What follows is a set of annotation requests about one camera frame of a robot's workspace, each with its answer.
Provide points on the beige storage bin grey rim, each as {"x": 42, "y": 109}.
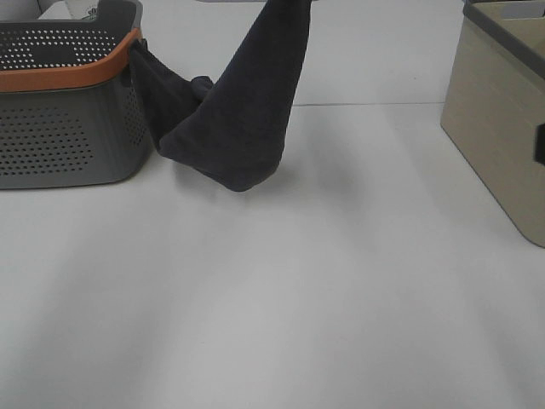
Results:
{"x": 494, "y": 106}

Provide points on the grey perforated basket orange rim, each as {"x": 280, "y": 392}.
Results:
{"x": 69, "y": 112}

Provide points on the dark grey towel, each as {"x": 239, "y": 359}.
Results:
{"x": 231, "y": 130}

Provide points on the white printed box behind basket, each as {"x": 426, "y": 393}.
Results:
{"x": 67, "y": 9}

